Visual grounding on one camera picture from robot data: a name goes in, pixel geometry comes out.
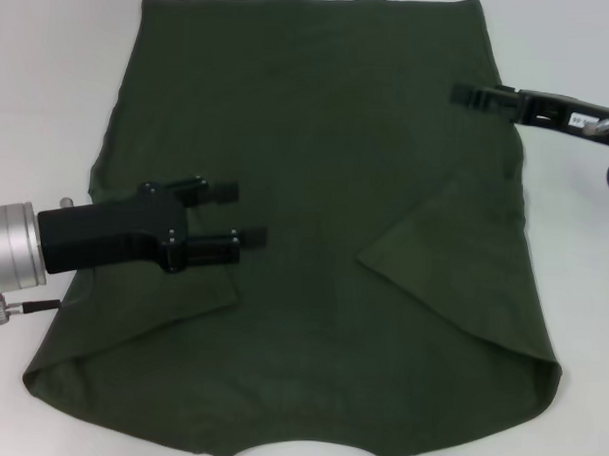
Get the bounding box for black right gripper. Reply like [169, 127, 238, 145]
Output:
[448, 81, 609, 151]

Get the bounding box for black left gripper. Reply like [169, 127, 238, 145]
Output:
[35, 170, 271, 283]

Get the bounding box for dark green shirt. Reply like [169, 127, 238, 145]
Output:
[19, 0, 577, 456]

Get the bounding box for right arm silver cable connector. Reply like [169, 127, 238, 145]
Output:
[578, 116, 609, 206]

